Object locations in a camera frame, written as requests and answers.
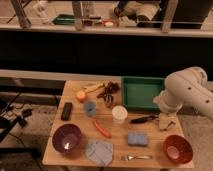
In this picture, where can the silver fork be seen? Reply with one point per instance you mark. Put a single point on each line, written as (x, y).
(129, 157)

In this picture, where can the orange carrot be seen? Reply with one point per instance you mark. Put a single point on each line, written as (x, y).
(101, 129)

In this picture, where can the white cup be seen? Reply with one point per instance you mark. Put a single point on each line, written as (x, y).
(119, 114)

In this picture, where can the brown dried item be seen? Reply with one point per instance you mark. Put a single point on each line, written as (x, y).
(110, 88)

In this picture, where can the black rectangular block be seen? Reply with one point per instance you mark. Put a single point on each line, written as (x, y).
(67, 110)

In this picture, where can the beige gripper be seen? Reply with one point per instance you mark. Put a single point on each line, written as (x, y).
(166, 121)

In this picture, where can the wooden table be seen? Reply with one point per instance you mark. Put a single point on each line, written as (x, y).
(118, 132)

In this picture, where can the green tray in background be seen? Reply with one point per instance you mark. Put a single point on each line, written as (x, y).
(64, 19)

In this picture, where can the yellow banana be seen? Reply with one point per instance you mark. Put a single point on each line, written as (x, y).
(92, 88)

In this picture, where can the red bowl in background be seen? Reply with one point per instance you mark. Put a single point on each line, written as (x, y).
(108, 23)

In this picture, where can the grey blue cloth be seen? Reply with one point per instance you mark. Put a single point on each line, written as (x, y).
(100, 152)

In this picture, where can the blue small cup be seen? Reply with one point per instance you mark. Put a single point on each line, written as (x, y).
(89, 108)

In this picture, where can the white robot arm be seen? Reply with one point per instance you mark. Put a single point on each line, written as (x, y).
(180, 87)

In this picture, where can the red orange bowl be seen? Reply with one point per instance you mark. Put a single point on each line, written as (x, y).
(178, 149)

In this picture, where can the blue sponge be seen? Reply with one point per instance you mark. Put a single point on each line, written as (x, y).
(137, 139)

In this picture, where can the purple bowl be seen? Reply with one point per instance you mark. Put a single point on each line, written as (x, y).
(66, 138)

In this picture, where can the green plastic tray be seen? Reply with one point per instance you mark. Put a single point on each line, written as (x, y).
(138, 92)

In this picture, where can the black handled knife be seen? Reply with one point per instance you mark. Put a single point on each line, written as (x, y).
(143, 119)

